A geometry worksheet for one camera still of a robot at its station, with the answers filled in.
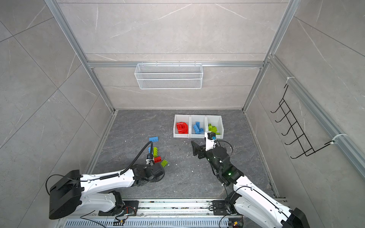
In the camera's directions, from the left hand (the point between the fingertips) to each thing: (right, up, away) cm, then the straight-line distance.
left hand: (156, 172), depth 83 cm
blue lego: (+25, +26, +18) cm, 41 cm away
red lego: (-1, +6, +5) cm, 8 cm away
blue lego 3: (-5, +18, +15) cm, 23 cm away
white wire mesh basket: (+4, +63, +17) cm, 66 cm away
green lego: (+38, +25, +20) cm, 50 cm away
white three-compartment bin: (+41, +31, +25) cm, 57 cm away
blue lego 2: (+29, +23, +20) cm, 42 cm away
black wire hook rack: (+71, +22, -19) cm, 77 cm away
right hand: (+24, +21, -8) cm, 33 cm away
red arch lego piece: (+15, +26, +20) cm, 36 cm away
